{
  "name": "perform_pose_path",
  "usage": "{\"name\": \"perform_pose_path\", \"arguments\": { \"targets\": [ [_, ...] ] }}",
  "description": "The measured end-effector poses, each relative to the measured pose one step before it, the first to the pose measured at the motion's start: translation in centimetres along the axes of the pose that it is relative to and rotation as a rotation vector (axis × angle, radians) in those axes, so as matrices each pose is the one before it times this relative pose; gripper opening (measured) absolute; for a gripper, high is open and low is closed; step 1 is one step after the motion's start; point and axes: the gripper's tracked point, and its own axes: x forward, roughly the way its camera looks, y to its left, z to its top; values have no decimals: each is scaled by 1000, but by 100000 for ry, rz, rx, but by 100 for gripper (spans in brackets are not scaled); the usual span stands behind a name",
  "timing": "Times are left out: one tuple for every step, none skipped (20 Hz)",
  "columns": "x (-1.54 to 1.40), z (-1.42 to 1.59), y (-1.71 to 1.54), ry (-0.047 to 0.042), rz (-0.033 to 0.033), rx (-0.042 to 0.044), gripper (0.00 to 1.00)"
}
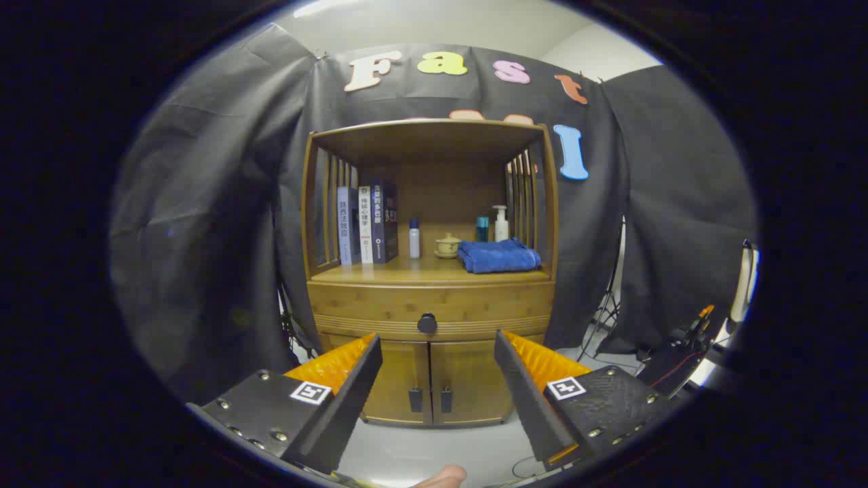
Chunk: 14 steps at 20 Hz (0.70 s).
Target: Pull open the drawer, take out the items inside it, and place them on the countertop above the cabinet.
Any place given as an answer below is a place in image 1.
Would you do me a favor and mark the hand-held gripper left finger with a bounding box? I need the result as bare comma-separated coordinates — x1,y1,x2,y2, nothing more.
186,332,384,475

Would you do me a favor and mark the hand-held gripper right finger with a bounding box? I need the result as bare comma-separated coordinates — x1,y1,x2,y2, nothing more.
494,330,679,472

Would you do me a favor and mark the wooden drawer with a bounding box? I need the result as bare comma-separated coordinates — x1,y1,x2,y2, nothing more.
309,279,555,340

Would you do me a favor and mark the wooden countertop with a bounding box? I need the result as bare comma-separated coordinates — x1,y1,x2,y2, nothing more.
311,254,551,284

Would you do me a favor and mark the wooden cabinet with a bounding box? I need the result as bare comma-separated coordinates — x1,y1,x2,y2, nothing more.
300,119,560,428

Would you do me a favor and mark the black light stand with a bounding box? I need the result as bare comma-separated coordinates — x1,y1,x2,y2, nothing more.
580,217,628,360

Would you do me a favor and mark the blue towel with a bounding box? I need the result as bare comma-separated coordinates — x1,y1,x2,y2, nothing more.
457,238,543,275

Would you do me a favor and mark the black electronic device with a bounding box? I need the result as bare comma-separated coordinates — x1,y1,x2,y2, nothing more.
637,305,719,401

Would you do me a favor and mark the pale blue book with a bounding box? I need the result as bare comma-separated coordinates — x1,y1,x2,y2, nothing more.
337,186,361,266

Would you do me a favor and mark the white book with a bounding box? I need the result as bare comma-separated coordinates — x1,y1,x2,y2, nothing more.
358,185,374,264

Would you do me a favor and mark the dark blue book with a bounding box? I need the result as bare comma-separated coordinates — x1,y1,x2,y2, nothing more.
370,182,399,264

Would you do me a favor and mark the black backdrop cloth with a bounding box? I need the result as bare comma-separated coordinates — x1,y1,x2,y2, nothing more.
108,24,759,407

